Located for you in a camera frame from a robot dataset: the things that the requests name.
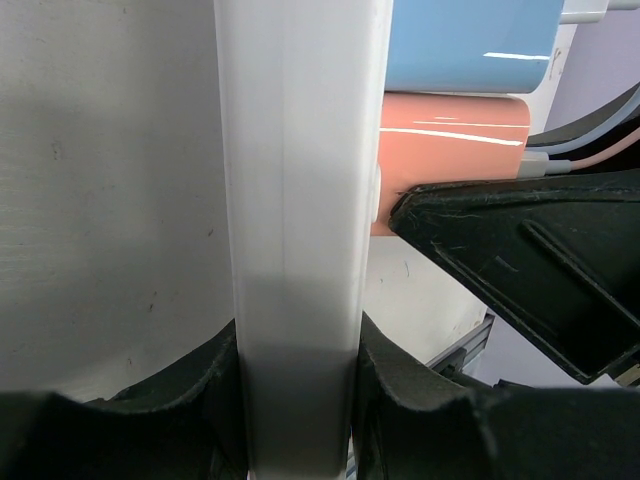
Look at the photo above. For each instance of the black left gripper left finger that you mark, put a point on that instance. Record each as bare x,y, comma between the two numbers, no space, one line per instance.
184,422

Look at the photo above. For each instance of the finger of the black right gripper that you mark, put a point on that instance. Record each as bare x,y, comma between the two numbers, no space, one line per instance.
605,140
557,258

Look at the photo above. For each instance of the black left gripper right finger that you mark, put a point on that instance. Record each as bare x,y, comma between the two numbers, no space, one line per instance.
409,422

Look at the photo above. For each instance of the salmon pink plug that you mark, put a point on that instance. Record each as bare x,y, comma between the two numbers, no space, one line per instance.
432,138

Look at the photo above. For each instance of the light blue plug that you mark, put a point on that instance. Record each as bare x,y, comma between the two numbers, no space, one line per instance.
471,46

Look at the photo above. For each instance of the white power strip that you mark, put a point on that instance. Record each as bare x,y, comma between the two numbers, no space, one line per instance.
301,90

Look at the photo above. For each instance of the aluminium mounting rail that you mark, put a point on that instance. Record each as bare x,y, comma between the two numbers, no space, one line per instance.
455,363

